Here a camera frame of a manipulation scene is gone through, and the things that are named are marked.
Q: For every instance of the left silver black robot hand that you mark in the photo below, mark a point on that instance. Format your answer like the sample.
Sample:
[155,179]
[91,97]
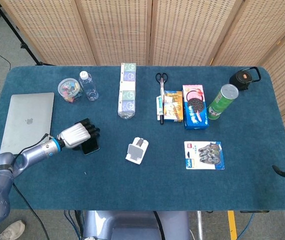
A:
[73,136]

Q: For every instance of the black smartphone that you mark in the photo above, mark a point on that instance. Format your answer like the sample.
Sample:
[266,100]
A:
[91,147]

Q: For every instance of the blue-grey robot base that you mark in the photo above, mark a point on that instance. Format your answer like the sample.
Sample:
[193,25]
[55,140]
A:
[132,226]

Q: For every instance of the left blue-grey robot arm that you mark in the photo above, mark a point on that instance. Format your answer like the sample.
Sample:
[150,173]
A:
[0,172]

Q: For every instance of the white phone stand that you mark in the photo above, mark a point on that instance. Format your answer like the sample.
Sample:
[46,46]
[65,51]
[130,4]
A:
[136,152]

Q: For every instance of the clear jar of binder clips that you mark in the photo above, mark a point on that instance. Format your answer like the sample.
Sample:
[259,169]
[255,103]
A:
[68,90]

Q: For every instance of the silver laptop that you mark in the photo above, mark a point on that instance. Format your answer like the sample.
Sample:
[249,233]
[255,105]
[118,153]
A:
[27,120]

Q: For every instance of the clear plastic water bottle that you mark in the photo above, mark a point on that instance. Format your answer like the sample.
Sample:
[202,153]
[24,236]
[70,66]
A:
[89,87]

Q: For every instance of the tissue pack bundle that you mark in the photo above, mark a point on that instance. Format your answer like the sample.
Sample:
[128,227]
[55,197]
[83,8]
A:
[127,100]

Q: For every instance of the small white tube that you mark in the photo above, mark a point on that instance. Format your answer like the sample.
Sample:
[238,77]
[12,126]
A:
[158,107]

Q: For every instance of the black marker pen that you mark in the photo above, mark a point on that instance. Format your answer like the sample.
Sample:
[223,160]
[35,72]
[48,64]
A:
[162,117]

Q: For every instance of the correction tape blister pack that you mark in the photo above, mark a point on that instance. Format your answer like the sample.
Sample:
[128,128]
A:
[205,155]

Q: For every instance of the blue table cloth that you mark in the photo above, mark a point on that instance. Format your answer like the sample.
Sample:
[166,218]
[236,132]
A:
[157,185]

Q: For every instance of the green chips can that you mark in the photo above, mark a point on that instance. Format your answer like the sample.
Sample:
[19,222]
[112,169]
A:
[218,105]

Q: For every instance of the yellow orange snack box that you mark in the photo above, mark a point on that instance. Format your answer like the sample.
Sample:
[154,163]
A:
[173,107]

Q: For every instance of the beige shoe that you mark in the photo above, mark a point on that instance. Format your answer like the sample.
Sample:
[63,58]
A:
[12,231]

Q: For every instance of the metal table leg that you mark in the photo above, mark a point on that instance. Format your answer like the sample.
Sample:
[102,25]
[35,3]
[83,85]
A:
[200,225]

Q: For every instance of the blue cookie box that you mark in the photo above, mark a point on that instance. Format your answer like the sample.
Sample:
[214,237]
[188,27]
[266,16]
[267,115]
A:
[195,110]

